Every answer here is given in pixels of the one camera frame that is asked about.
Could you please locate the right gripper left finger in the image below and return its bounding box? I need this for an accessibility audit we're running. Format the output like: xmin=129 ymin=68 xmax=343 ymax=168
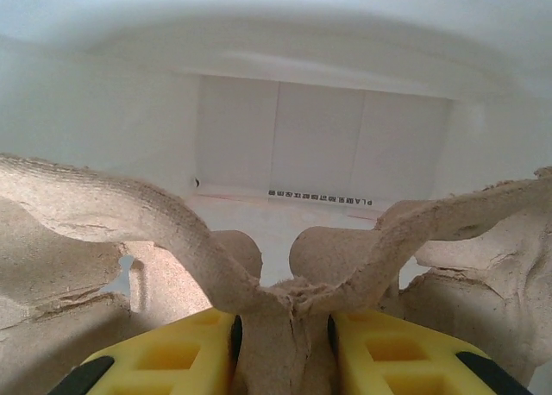
xmin=49 ymin=308 xmax=242 ymax=395

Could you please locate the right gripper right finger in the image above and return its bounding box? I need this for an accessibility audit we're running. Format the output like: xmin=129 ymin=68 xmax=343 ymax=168
xmin=327 ymin=310 xmax=534 ymax=395

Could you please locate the brown pulp cup carrier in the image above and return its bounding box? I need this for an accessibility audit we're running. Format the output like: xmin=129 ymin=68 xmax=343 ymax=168
xmin=0 ymin=153 xmax=552 ymax=395

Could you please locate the landscape print paper gift bag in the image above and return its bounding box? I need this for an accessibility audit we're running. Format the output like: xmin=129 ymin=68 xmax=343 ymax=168
xmin=0 ymin=0 xmax=552 ymax=327

